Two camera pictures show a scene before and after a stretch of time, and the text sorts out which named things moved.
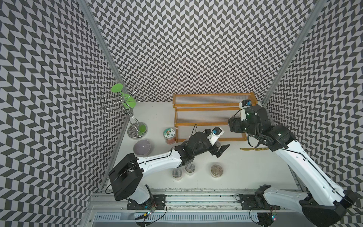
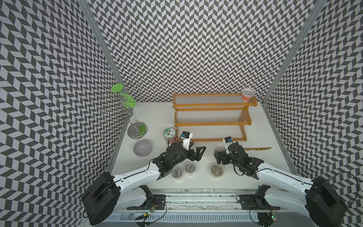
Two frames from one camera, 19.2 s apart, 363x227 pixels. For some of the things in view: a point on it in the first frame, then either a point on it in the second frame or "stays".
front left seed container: x=177 y=173 stays
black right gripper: x=235 y=124 → x=223 y=155
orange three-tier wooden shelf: x=209 y=114 stays
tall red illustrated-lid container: x=169 y=134 stays
